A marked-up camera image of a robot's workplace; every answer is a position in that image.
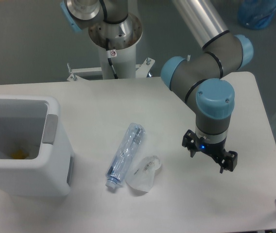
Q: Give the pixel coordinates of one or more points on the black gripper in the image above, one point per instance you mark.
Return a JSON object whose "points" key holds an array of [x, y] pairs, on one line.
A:
{"points": [[226, 159]]}

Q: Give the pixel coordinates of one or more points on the crushed clear plastic bottle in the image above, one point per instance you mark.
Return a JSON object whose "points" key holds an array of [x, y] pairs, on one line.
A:
{"points": [[124, 156]]}

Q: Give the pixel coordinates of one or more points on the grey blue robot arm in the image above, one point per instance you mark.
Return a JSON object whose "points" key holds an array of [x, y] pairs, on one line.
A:
{"points": [[198, 83]]}

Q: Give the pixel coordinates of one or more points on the white trash can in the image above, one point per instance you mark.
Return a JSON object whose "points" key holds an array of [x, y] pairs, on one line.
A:
{"points": [[35, 119]]}

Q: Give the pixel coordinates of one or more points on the trash inside can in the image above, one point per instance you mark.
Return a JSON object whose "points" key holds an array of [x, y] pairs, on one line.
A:
{"points": [[18, 150]]}

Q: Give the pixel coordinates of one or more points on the crumpled clear plastic bag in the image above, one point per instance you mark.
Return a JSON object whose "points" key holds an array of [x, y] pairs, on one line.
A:
{"points": [[141, 176]]}

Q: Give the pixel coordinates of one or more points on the blue plastic bag top right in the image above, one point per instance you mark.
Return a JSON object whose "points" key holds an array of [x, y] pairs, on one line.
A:
{"points": [[256, 14]]}

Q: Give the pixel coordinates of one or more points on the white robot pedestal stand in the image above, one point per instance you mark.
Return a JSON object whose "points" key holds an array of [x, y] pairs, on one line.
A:
{"points": [[116, 44]]}

